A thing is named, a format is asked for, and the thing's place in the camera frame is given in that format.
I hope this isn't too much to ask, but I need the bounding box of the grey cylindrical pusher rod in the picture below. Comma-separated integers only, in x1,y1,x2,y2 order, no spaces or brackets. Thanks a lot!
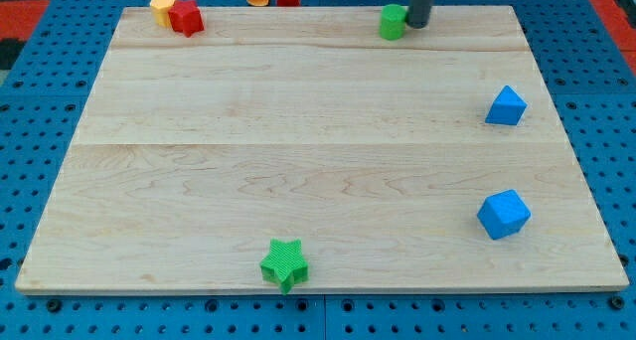
406,0,434,29

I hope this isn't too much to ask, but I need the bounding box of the blue triangle block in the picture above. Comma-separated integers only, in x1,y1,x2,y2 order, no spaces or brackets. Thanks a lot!
485,85,528,126

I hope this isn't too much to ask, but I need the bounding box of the wooden board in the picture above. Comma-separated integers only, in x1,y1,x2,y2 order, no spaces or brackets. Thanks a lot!
15,6,628,295

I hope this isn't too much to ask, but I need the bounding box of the green cylinder block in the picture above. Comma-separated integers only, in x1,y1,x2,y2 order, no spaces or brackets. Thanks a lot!
379,4,406,41

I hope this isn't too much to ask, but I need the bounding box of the blue cube block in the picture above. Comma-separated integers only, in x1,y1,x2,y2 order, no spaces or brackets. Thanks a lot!
477,189,532,240

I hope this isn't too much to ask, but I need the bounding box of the red star block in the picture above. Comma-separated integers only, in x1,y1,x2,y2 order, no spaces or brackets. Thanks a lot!
168,0,205,38

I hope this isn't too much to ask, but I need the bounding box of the yellow hexagon block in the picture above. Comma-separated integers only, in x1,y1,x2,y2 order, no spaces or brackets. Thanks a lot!
149,0,177,28

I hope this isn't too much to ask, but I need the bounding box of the green star block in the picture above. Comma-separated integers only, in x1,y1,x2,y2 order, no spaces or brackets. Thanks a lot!
259,239,309,295

